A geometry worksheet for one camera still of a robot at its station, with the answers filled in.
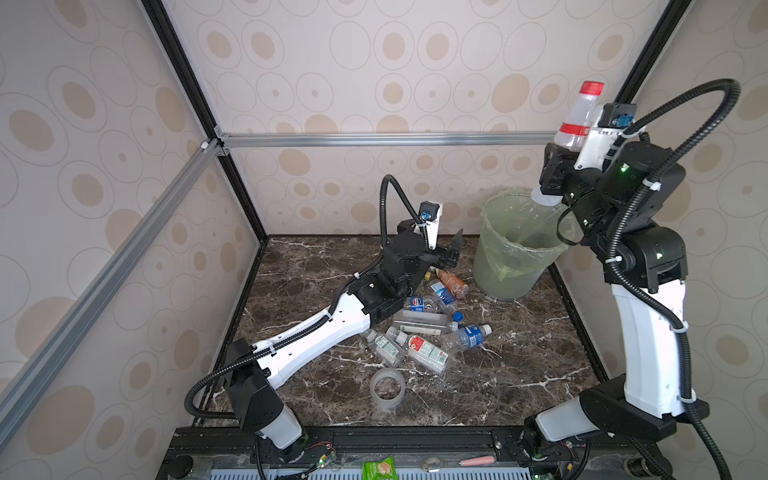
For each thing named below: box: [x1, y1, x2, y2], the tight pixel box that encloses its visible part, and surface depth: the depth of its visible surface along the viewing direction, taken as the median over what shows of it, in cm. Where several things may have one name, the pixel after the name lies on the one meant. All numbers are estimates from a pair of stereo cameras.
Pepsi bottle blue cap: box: [403, 296, 446, 314], surface depth 97 cm
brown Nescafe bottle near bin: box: [435, 268, 469, 299], surface depth 102 cm
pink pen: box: [458, 456, 496, 467], surface depth 73 cm
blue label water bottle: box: [430, 281, 461, 311], surface depth 100 cm
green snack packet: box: [362, 455, 398, 480], surface depth 70 cm
